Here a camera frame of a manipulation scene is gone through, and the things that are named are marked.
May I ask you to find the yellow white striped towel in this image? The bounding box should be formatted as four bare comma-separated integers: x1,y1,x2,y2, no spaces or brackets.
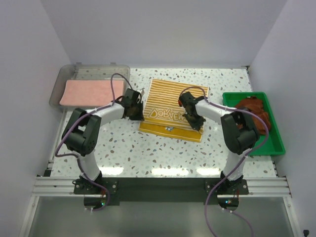
139,79,209,143

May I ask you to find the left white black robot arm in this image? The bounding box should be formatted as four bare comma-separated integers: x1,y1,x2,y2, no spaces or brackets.
55,88,144,194

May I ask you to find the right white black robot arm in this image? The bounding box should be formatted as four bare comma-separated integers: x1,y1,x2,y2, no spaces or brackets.
178,92,260,194

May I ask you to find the clear grey plastic bin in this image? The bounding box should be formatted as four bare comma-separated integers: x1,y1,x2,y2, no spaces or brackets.
49,63,130,111

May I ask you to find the folded pink towel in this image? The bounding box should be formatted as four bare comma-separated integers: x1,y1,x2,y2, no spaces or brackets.
59,79,124,107

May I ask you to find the brown crumpled towel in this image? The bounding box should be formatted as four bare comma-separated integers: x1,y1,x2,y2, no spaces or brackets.
235,96,272,135

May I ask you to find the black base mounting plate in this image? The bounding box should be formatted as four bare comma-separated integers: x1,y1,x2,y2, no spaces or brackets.
72,177,249,208

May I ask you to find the green plastic tray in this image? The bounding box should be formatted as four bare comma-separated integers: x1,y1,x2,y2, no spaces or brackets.
222,92,285,156

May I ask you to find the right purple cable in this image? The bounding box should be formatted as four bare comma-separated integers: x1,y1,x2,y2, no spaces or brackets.
178,86,270,237

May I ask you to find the aluminium rail frame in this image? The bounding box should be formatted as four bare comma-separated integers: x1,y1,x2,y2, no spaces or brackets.
28,157,292,237

